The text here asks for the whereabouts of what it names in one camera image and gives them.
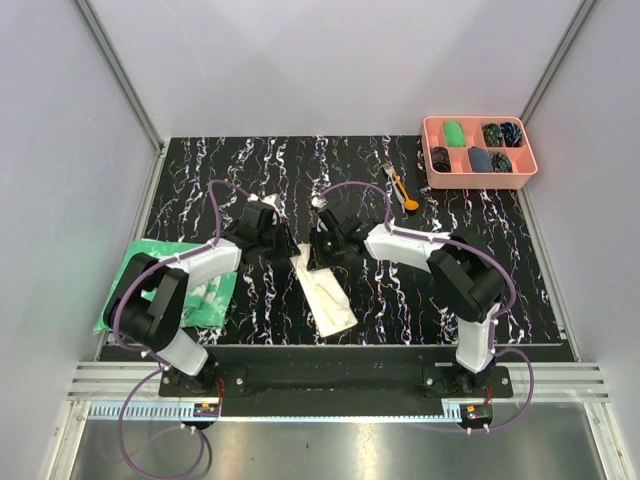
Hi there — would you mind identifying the white cloth napkin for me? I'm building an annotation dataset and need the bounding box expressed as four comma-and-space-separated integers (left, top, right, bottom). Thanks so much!
291, 244, 358, 338

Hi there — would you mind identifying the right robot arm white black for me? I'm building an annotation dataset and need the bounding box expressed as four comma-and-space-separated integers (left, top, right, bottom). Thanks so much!
308, 199, 516, 397

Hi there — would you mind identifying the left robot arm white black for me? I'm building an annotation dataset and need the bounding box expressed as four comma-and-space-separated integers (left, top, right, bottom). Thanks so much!
103, 194, 300, 396

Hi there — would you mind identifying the black marble pattern mat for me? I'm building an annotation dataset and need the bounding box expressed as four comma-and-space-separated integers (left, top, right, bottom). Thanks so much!
144, 136, 563, 345

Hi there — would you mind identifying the orange plastic spoon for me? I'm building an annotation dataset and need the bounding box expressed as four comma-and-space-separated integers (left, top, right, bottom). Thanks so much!
400, 179, 420, 214

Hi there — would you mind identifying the silver metal fork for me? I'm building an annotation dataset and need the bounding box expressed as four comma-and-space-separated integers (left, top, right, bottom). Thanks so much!
383, 162, 405, 206

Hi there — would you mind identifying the dark brown rolled cloth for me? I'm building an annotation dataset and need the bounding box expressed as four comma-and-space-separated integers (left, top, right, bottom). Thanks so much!
431, 146, 451, 173

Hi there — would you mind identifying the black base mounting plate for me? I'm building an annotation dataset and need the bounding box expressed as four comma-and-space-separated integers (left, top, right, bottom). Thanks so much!
159, 345, 513, 421

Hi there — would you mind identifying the green rolled cloth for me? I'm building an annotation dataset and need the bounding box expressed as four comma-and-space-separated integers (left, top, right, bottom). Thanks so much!
443, 120, 466, 148

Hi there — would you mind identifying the blue grey rolled cloth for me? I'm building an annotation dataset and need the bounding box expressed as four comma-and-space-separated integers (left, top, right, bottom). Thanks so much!
468, 147, 493, 173

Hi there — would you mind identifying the dark teal patterned roll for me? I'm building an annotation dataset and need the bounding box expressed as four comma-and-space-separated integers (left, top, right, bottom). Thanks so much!
491, 152, 513, 173

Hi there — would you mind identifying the dark green patterned roll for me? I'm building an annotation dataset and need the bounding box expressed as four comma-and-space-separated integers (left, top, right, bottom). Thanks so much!
482, 123, 504, 147

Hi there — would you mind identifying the pink compartment tray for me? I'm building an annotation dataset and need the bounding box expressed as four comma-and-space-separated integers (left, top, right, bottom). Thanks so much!
422, 116, 538, 190

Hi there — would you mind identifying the dark blue patterned roll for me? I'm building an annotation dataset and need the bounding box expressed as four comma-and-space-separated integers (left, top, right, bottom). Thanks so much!
500, 122, 523, 148

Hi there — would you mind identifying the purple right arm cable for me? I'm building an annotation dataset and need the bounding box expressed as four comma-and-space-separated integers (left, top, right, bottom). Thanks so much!
312, 181, 536, 434

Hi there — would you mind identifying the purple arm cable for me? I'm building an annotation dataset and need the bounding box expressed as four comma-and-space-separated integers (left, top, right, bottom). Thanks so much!
112, 179, 261, 476
312, 181, 536, 434

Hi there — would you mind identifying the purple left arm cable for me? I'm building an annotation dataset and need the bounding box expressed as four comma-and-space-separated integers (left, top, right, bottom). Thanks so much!
112, 179, 261, 476

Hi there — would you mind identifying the left aluminium frame post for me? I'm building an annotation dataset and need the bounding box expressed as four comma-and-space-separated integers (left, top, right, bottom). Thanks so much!
71, 0, 164, 153

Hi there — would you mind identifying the aluminium frame post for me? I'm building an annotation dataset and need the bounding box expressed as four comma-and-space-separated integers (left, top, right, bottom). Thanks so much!
520, 0, 601, 124
71, 0, 164, 153

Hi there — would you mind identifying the right aluminium frame post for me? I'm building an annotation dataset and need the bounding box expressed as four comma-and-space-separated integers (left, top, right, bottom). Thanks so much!
520, 0, 601, 124

